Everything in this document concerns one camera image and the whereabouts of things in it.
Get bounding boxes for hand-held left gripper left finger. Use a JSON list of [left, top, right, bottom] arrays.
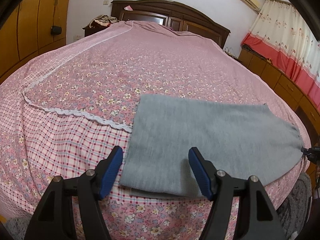
[[24, 145, 123, 240]]

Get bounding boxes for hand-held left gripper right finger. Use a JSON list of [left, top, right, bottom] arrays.
[[188, 147, 287, 240]]

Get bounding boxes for grey pants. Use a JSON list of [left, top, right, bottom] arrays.
[[119, 94, 306, 198]]

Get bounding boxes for grey fluffy cloth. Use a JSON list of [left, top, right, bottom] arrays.
[[280, 174, 313, 233], [5, 216, 33, 240]]

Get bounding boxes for low wooden cabinet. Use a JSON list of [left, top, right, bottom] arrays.
[[239, 47, 320, 150]]

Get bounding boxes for bed with pink floral bedspread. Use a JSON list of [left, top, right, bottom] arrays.
[[0, 20, 313, 240]]

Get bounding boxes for cluttered wooden nightstand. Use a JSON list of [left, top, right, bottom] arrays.
[[224, 47, 239, 60]]

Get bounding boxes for cream and red curtain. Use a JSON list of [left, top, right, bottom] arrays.
[[241, 0, 320, 105]]

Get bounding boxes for dark wooden nightstand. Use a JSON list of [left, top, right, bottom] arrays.
[[83, 25, 108, 37]]

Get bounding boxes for pile of crumpled cloth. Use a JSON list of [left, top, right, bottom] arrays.
[[88, 15, 118, 28]]

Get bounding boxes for dark wooden headboard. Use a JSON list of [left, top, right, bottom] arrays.
[[111, 0, 230, 49]]

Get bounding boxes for wooden wardrobe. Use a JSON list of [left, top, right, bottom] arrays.
[[0, 0, 73, 83]]

